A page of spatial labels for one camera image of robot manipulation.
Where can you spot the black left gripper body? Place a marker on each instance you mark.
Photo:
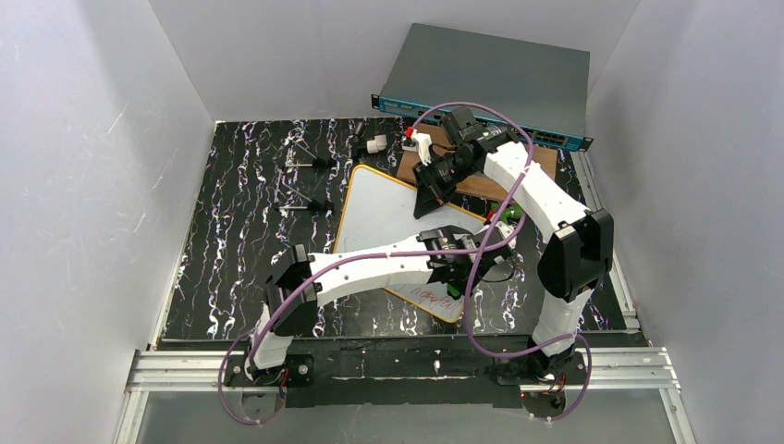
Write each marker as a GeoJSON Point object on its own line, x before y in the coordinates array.
{"type": "Point", "coordinates": [464, 269]}

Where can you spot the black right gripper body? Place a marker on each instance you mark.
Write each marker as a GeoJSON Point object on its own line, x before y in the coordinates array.
{"type": "Point", "coordinates": [433, 181]}

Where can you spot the orange framed whiteboard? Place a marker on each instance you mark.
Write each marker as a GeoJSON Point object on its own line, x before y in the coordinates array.
{"type": "Point", "coordinates": [378, 210]}

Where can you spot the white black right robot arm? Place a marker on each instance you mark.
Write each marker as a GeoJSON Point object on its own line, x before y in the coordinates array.
{"type": "Point", "coordinates": [578, 241]}

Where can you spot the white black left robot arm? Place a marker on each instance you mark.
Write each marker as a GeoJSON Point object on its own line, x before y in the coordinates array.
{"type": "Point", "coordinates": [302, 282]}

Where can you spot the brown wooden board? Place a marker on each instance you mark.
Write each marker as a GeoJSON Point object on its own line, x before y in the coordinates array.
{"type": "Point", "coordinates": [476, 185]}

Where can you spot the white black pipe fitting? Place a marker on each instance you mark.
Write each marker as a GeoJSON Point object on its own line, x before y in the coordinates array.
{"type": "Point", "coordinates": [375, 145]}

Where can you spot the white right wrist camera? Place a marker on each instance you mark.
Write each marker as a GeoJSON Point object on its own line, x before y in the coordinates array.
{"type": "Point", "coordinates": [419, 142]}

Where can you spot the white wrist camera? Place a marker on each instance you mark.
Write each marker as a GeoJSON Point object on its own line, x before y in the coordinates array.
{"type": "Point", "coordinates": [419, 142]}
{"type": "Point", "coordinates": [507, 233]}

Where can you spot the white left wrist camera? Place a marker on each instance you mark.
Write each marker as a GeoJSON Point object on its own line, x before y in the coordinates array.
{"type": "Point", "coordinates": [507, 233]}

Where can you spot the teal network switch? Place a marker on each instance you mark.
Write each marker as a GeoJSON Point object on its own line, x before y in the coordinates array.
{"type": "Point", "coordinates": [542, 88]}

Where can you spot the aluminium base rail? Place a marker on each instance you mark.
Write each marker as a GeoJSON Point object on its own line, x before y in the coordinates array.
{"type": "Point", "coordinates": [391, 372]}

